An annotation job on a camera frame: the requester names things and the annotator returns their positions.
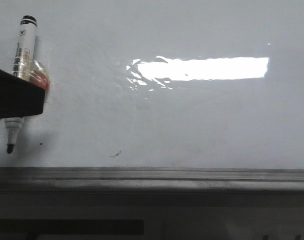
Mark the grey aluminium whiteboard tray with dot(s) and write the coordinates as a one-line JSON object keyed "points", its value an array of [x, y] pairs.
{"points": [[153, 180]]}

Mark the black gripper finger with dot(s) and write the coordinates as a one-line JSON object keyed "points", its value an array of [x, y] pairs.
{"points": [[19, 98]]}

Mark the white whiteboard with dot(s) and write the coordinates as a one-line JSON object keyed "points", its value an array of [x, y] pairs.
{"points": [[163, 83]]}

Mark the red round magnet with tape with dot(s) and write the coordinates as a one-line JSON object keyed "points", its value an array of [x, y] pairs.
{"points": [[38, 75]]}

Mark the black and white whiteboard marker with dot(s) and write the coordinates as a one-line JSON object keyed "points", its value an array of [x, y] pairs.
{"points": [[21, 69]]}

